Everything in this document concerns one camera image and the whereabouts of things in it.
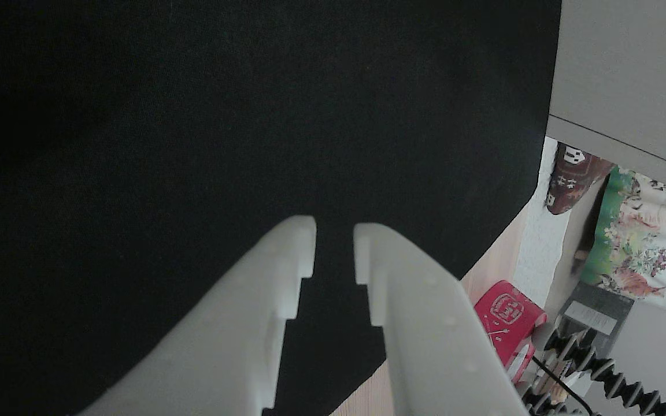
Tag red box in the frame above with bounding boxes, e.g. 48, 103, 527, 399
474, 280, 547, 385

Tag black box white label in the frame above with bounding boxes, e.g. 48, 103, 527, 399
556, 281, 635, 359

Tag black flexible tripod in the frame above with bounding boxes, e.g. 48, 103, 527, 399
518, 329, 666, 416

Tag black desk mat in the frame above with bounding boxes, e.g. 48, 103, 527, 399
0, 0, 562, 416

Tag floral cloth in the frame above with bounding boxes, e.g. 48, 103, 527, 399
579, 166, 666, 324

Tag pale grey cabinet panel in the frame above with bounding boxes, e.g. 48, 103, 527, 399
546, 0, 666, 200

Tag thin black floor cable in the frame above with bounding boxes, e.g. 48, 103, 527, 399
532, 357, 595, 416

